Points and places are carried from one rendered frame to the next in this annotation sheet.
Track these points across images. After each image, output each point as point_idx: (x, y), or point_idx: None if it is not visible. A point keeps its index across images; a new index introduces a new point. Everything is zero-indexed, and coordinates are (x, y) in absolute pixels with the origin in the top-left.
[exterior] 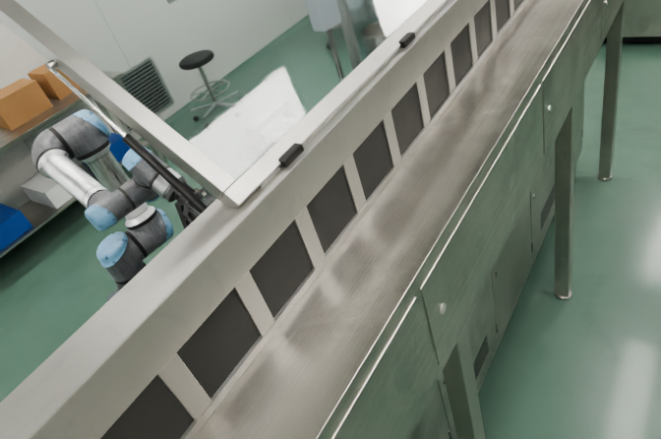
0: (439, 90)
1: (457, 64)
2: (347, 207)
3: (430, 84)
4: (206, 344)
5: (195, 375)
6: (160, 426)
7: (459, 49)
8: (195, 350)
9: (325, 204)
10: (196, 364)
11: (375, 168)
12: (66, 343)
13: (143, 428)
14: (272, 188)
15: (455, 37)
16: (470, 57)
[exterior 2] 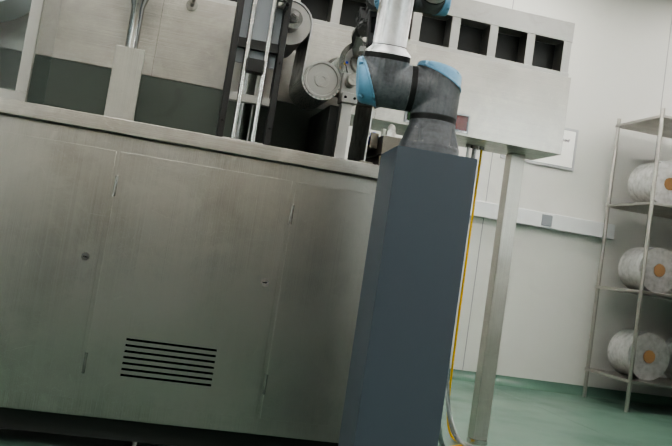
0: None
1: None
2: (340, 21)
3: None
4: (434, 28)
5: (443, 36)
6: (460, 43)
7: None
8: (439, 27)
9: (356, 10)
10: (441, 32)
11: (311, 13)
12: (474, 0)
13: (465, 38)
14: None
15: None
16: None
